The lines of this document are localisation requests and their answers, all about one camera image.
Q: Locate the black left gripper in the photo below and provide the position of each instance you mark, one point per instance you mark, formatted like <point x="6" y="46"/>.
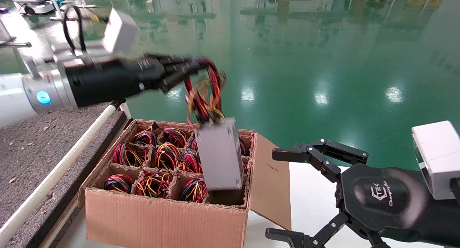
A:
<point x="107" y="81"/>

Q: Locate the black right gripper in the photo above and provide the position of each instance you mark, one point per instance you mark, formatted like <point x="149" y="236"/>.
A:
<point x="381" y="197"/>

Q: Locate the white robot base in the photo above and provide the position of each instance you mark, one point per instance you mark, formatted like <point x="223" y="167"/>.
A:
<point x="32" y="3"/>

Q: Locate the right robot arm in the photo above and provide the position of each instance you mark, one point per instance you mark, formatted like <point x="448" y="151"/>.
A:
<point x="445" y="219"/>

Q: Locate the brown cardboard divider box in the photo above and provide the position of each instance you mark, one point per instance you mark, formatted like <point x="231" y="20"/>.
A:
<point x="161" y="223"/>

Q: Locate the metal stand foot bar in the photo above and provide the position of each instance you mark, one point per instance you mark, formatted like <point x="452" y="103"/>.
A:
<point x="18" y="44"/>

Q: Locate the thick dark grey foam mat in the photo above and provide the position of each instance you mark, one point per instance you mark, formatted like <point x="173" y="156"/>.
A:
<point x="36" y="151"/>

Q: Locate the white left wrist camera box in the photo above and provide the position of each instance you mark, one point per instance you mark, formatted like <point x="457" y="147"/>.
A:
<point x="120" y="32"/>

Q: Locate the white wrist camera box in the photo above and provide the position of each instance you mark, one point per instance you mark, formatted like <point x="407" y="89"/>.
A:
<point x="438" y="151"/>
<point x="120" y="32"/>

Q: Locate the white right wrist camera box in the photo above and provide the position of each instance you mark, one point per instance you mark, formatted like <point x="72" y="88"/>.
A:
<point x="438" y="151"/>

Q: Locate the white pipe rack frame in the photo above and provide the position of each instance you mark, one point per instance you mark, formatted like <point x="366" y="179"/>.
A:
<point x="54" y="177"/>

